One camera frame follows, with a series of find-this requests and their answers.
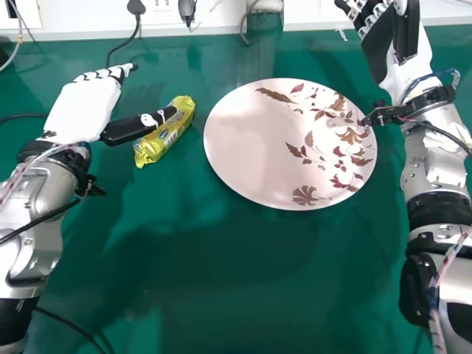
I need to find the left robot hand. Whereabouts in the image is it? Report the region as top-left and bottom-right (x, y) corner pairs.
(18, 62), (177, 174)

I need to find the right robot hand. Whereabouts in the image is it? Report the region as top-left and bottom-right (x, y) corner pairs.
(333, 0), (460, 128)

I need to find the yellow-green biscuit packet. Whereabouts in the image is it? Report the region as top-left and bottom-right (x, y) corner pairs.
(132, 94), (197, 170)

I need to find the plate with brown leaf pattern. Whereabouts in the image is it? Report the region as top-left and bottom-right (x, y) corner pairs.
(203, 77), (378, 212)

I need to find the white socket strip with jacks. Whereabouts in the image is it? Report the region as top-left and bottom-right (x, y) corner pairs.
(123, 0), (203, 30)

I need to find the black power adapter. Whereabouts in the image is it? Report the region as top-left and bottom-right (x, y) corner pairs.
(178, 0), (195, 27)

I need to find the black cable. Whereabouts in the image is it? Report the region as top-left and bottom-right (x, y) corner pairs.
(0, 199), (81, 245)
(35, 305), (112, 354)
(0, 113), (49, 125)

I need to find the braided red white cable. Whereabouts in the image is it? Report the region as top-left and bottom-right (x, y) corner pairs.
(426, 227), (472, 350)
(0, 142), (90, 204)

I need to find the black plug with cable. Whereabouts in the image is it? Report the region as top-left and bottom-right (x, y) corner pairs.
(105, 0), (149, 69)

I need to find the white ribbed hose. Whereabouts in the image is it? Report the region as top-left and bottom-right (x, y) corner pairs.
(246, 0), (285, 14)

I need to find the grey cable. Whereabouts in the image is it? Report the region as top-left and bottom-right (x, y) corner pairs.
(238, 13), (256, 47)

